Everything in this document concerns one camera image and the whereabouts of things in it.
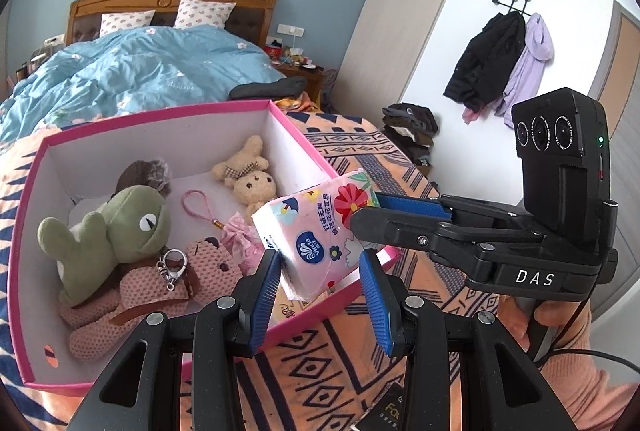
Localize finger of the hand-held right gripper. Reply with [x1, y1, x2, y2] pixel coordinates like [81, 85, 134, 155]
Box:
[348, 205, 494, 265]
[372, 191, 527, 228]

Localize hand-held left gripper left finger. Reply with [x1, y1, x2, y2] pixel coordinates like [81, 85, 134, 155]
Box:
[65, 250, 283, 431]

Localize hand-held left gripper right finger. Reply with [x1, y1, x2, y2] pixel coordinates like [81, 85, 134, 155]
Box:
[359, 248, 576, 431]

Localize pink floral tissue pack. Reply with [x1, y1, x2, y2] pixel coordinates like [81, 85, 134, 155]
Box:
[250, 168, 383, 302]

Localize pink cardboard box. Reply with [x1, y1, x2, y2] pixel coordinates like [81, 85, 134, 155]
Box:
[19, 100, 403, 398]

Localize green plush frog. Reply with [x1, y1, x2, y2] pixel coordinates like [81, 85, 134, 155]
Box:
[37, 185, 172, 307]

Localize person's right forearm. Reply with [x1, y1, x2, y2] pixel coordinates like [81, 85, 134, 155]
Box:
[540, 311, 640, 431]

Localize person's right hand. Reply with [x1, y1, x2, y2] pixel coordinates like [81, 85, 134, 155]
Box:
[495, 293, 593, 366]

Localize pink ribbon bow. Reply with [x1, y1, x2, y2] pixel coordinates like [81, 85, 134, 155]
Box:
[220, 211, 266, 274]

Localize pile of dark clothes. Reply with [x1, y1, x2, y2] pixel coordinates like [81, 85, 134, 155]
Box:
[381, 102, 439, 164]

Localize orange patterned blanket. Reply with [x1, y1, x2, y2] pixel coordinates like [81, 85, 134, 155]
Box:
[0, 111, 551, 431]

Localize silver keyring clasp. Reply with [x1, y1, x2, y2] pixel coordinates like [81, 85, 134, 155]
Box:
[156, 248, 190, 292]

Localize black packet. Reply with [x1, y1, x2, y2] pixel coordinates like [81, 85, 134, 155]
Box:
[352, 381, 406, 431]

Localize beige plush bear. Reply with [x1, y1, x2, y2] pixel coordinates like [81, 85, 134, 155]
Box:
[211, 134, 277, 217]

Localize pink knitted plush bear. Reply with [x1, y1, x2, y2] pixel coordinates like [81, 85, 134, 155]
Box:
[57, 236, 241, 364]

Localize purple hoodie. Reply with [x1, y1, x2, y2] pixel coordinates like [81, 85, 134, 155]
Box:
[494, 12, 555, 117]

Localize wooden door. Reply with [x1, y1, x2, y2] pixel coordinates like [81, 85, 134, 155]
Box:
[585, 0, 640, 122]

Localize black jacket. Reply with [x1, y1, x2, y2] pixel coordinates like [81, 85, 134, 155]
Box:
[444, 10, 527, 110]

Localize wooden nightstand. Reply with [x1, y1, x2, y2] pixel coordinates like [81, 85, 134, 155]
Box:
[272, 58, 326, 104]

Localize brown furry plush toy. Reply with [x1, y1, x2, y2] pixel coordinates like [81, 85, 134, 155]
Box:
[116, 156, 173, 198]

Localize beige wardrobe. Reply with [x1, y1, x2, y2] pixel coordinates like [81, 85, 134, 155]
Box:
[337, 0, 475, 157]

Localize black cloth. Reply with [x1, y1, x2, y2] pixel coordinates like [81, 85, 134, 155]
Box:
[228, 77, 307, 101]

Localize blue floral duvet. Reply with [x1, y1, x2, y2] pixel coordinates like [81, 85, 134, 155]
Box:
[0, 25, 286, 142]

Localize white heart print pillow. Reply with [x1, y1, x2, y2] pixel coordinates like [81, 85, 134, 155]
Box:
[173, 0, 237, 30]
[99, 10, 157, 37]

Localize pink cord strap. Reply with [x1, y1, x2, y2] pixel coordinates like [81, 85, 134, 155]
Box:
[181, 190, 226, 232]

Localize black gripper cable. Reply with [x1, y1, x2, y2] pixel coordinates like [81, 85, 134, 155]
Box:
[550, 291, 640, 360]

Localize black wall coat hooks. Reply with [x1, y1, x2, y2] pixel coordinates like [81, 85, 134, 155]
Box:
[491, 0, 533, 17]

